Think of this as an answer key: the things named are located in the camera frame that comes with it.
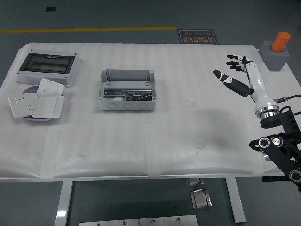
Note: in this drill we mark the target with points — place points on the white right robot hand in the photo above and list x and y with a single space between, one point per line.
257 84

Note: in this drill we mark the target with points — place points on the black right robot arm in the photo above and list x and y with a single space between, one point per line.
284 160

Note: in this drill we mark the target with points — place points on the open grey junction box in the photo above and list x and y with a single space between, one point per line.
127 106

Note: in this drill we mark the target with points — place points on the grey block holder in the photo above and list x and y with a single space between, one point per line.
275 60

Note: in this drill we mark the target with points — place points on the orange cylinder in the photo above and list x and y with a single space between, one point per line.
281 41

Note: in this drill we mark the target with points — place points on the black floor sign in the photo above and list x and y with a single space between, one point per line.
197 36

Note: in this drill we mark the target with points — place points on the black table control panel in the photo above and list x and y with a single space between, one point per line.
272 179

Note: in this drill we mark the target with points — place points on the white foam table mat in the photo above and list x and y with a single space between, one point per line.
188 153

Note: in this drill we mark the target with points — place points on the small silver metal block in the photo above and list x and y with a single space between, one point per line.
194 182

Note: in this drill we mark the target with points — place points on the white table leg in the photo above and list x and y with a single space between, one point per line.
236 202
63 204

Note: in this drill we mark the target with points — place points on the large silver metal block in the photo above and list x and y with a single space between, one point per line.
201 200

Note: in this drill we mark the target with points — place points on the grey metal plate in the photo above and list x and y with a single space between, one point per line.
108 223
168 220

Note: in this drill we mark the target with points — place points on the yellow floor line tape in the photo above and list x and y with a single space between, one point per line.
94 29

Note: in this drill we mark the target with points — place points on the purple round plate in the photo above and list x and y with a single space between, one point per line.
31 90

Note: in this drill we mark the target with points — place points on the metal mounting rail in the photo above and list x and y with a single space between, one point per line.
115 93

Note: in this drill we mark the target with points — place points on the white wall switch panel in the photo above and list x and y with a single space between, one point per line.
50 87
48 107

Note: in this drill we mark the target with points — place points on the grey enclosure with dark cover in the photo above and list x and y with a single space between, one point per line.
47 62

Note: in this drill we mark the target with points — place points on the white wall socket panel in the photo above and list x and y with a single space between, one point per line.
23 106

